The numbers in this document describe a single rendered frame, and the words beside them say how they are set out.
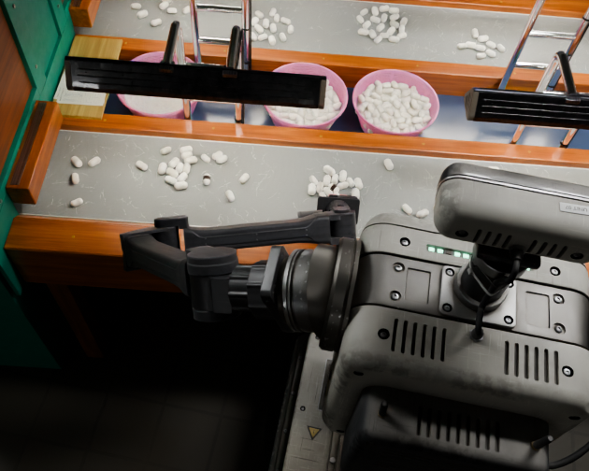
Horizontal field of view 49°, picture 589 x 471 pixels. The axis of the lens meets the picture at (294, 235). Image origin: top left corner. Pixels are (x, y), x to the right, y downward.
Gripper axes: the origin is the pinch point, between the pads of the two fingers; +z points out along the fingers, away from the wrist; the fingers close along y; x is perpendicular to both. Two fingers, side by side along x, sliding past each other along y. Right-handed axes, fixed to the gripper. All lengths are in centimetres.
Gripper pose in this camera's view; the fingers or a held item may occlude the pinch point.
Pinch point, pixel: (335, 201)
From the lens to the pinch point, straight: 166.3
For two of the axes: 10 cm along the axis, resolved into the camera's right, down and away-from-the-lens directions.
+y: -10.0, -0.7, -0.4
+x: -0.8, 9.5, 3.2
